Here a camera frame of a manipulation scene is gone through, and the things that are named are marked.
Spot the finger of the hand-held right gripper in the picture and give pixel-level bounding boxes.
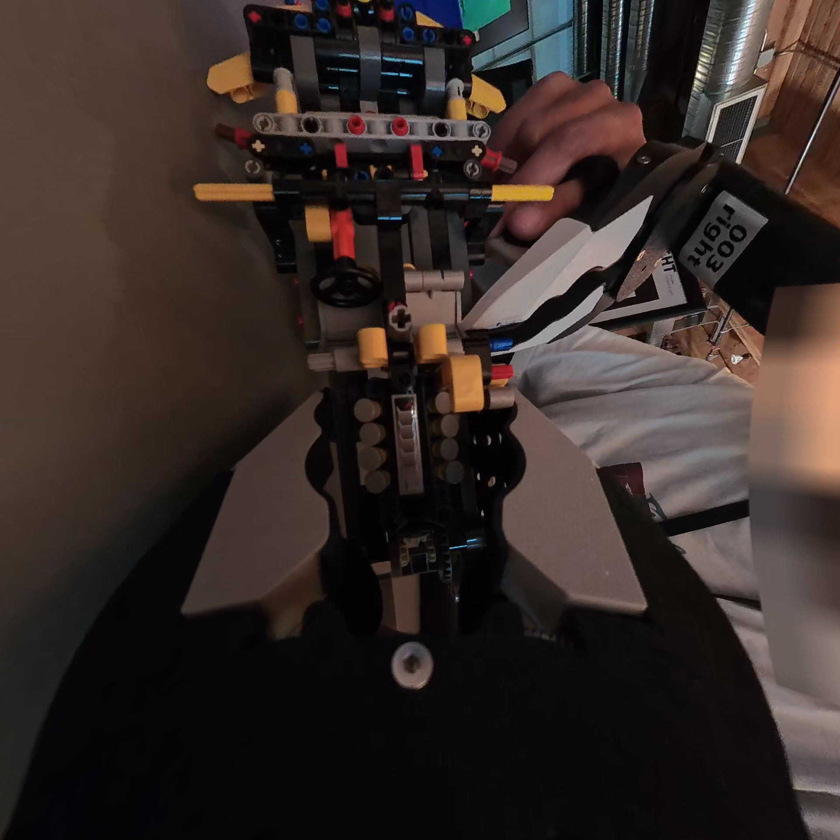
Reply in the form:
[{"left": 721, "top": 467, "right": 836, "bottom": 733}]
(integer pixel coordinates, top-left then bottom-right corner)
[
  {"left": 461, "top": 218, "right": 596, "bottom": 329},
  {"left": 511, "top": 196, "right": 656, "bottom": 350}
]

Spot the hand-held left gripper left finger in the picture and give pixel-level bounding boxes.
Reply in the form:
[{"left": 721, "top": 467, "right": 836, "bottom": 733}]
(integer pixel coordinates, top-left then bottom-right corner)
[{"left": 180, "top": 390, "right": 331, "bottom": 642}]

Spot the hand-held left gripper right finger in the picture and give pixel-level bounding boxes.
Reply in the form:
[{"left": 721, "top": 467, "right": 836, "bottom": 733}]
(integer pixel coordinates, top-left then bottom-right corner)
[{"left": 500, "top": 394, "right": 648, "bottom": 636}]

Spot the black yellow lego car chassis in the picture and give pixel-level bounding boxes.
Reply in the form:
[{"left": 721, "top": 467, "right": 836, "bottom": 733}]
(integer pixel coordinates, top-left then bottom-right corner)
[{"left": 193, "top": 0, "right": 555, "bottom": 595}]

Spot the person's right hand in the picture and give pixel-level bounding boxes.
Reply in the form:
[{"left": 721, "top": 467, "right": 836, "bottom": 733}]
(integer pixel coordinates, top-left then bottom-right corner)
[{"left": 487, "top": 70, "right": 648, "bottom": 244}]

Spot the framed marker sign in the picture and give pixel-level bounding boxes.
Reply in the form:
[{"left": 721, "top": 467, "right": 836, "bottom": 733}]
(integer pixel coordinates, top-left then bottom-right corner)
[{"left": 591, "top": 244, "right": 706, "bottom": 326}]

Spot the white t-shirt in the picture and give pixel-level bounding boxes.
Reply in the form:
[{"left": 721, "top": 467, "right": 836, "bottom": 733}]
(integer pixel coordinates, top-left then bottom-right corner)
[{"left": 512, "top": 325, "right": 840, "bottom": 795}]

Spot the white wall vent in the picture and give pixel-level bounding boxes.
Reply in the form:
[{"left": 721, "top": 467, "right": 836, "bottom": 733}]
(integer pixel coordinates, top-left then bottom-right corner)
[{"left": 705, "top": 85, "right": 770, "bottom": 165}]

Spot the black shoulder strap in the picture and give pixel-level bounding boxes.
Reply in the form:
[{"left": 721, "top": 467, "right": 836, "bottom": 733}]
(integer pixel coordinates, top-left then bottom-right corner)
[{"left": 650, "top": 499, "right": 749, "bottom": 536}]

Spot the metal air duct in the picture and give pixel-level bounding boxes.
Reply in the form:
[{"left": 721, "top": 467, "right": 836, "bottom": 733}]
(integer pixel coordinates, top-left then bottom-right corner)
[{"left": 577, "top": 0, "right": 775, "bottom": 142}]

